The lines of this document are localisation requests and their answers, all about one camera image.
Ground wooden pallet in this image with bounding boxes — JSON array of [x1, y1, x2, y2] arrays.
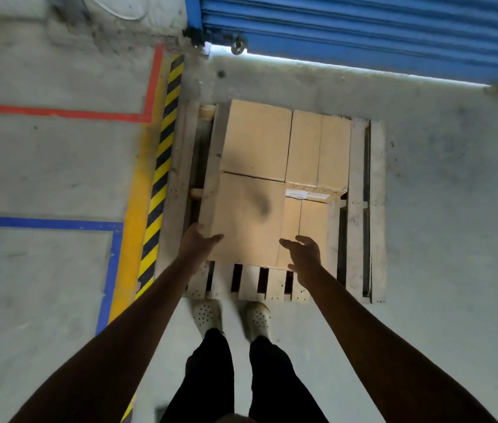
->
[[156, 100, 386, 304]]

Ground plain cardboard box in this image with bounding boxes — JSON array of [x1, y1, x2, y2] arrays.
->
[[219, 99, 293, 182]]

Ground person's left hand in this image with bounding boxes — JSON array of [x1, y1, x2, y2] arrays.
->
[[179, 223, 224, 273]]

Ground black trousers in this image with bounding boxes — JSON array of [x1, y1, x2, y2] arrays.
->
[[160, 328, 330, 423]]

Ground person's right forearm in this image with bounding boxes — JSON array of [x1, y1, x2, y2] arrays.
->
[[297, 266, 498, 423]]

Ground blue roller shutter door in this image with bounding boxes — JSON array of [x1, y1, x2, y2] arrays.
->
[[184, 0, 498, 85]]

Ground person's right hand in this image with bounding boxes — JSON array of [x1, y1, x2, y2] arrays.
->
[[279, 235, 323, 288]]

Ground white perforated left shoe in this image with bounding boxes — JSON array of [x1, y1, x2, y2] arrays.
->
[[192, 298, 224, 339]]

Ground blue floor tape line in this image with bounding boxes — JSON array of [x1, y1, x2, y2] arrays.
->
[[0, 215, 124, 336]]

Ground yellow black hazard tape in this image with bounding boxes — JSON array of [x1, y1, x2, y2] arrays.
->
[[120, 54, 185, 423]]

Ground white perforated shoe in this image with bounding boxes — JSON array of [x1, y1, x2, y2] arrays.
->
[[244, 301, 272, 343], [192, 298, 224, 339]]

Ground red floor tape line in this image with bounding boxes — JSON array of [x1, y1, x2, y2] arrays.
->
[[0, 44, 164, 124]]

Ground narrow cardboard box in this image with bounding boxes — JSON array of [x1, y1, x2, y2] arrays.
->
[[276, 196, 342, 273]]

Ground cardboard box with white label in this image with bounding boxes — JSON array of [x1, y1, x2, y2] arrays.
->
[[284, 109, 352, 204]]

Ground large smudged cardboard box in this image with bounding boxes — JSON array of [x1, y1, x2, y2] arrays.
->
[[199, 172, 286, 267]]

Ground person's left forearm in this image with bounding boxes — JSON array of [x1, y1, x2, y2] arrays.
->
[[10, 259, 198, 423]]

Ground white perforated right shoe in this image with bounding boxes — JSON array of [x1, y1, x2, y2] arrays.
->
[[244, 301, 272, 343]]

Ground white cable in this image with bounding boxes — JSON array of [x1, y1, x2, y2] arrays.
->
[[83, 0, 149, 21]]

